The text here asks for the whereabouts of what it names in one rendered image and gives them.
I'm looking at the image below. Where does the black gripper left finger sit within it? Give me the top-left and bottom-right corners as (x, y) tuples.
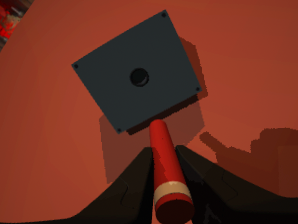
(21, 147), (154, 224)

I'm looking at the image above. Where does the black square panel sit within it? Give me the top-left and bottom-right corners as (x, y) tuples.
(72, 10), (202, 135)

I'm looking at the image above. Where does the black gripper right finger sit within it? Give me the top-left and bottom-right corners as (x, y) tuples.
(176, 145), (298, 224)

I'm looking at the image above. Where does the red peg with white band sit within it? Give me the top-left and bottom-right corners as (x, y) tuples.
(149, 120), (196, 224)

